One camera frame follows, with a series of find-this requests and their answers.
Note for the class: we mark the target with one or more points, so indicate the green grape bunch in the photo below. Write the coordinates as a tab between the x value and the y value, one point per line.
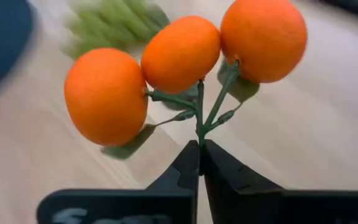
117	25

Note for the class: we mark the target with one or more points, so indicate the orange tangerine cluster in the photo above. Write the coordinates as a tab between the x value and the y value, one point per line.
179	56

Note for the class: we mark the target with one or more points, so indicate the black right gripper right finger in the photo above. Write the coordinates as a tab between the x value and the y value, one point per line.
228	180

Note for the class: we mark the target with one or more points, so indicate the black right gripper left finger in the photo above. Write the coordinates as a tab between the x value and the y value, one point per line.
179	174

